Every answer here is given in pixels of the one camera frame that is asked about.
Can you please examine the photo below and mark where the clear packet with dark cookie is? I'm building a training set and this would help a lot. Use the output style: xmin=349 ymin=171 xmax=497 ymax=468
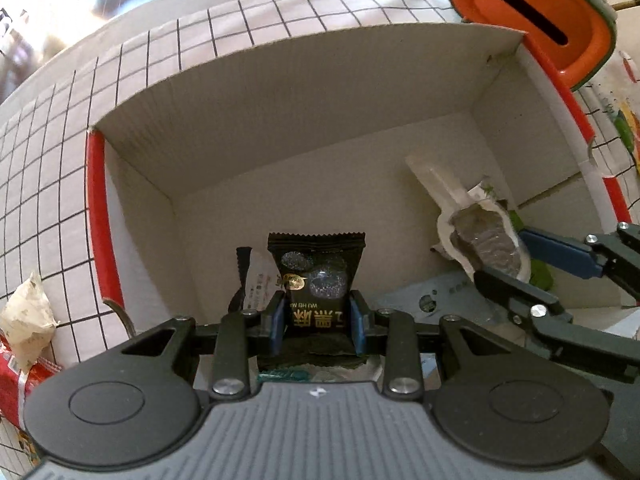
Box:
xmin=405 ymin=155 xmax=533 ymax=283

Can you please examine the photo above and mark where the green snack packet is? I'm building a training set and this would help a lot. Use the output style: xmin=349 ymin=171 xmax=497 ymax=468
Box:
xmin=510 ymin=210 xmax=553 ymax=291

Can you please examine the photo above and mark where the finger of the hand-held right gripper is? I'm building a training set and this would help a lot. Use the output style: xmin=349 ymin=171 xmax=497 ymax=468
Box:
xmin=517 ymin=221 xmax=640 ymax=306
xmin=472 ymin=267 xmax=640 ymax=386

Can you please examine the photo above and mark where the orange cardboard box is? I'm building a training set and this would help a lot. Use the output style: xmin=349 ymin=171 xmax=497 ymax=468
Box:
xmin=85 ymin=22 xmax=640 ymax=391

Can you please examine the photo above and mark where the black and white snack packet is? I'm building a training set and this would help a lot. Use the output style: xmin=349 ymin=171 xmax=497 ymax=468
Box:
xmin=227 ymin=246 xmax=276 ymax=313

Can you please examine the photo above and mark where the red snack packet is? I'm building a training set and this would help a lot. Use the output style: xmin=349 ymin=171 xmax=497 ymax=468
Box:
xmin=0 ymin=335 xmax=66 ymax=433

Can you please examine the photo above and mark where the white crumpled snack packet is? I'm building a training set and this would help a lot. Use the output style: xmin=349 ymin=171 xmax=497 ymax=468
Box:
xmin=0 ymin=272 xmax=60 ymax=373

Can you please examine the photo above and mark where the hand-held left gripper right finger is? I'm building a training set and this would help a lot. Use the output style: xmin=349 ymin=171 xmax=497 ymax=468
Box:
xmin=347 ymin=292 xmax=536 ymax=403

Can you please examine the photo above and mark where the orange tissue container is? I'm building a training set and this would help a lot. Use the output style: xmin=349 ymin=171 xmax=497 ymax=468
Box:
xmin=449 ymin=0 xmax=618 ymax=92

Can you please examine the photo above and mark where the clear packet with teal print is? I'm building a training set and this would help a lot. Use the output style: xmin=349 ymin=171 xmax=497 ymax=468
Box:
xmin=257 ymin=367 xmax=381 ymax=386

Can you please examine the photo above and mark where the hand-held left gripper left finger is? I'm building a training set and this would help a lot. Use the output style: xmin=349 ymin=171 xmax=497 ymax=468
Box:
xmin=122 ymin=292 xmax=288 ymax=401

